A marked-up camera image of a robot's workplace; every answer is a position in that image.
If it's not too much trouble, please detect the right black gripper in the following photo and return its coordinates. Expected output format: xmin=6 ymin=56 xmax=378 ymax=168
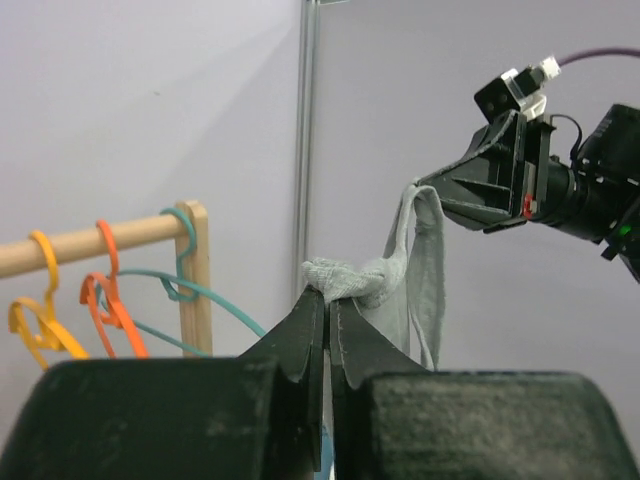
xmin=418 ymin=110 xmax=554 ymax=233

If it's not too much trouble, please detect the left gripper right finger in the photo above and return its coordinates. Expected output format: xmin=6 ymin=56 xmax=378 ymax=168
xmin=328 ymin=300 xmax=428 ymax=479

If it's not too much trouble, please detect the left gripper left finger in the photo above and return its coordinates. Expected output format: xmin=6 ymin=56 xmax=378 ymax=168
xmin=240 ymin=287 xmax=325 ymax=472

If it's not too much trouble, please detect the grey tank top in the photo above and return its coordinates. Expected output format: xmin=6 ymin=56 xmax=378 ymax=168
xmin=301 ymin=183 xmax=446 ymax=370

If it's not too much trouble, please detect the yellow plastic hanger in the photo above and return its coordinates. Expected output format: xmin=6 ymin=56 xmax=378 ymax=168
xmin=8 ymin=230 xmax=89 ymax=370

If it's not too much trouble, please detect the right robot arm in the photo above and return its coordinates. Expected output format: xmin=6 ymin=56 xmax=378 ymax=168
xmin=419 ymin=104 xmax=639 ymax=277

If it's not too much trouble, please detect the teal plastic hanger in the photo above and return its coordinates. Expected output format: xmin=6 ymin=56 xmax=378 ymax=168
xmin=117 ymin=201 xmax=266 ymax=357

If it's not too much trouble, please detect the orange plastic hanger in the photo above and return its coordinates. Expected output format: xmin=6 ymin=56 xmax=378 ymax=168
xmin=79 ymin=219 xmax=149 ymax=358

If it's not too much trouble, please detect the wooden clothes rack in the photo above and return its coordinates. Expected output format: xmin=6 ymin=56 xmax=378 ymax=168
xmin=0 ymin=199 xmax=213 ymax=359

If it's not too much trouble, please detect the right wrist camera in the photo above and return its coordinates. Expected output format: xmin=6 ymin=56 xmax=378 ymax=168
xmin=474 ymin=56 xmax=561 ymax=123

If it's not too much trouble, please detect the aluminium corner post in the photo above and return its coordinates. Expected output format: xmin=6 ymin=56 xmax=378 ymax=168
xmin=292 ymin=1 xmax=320 ymax=293

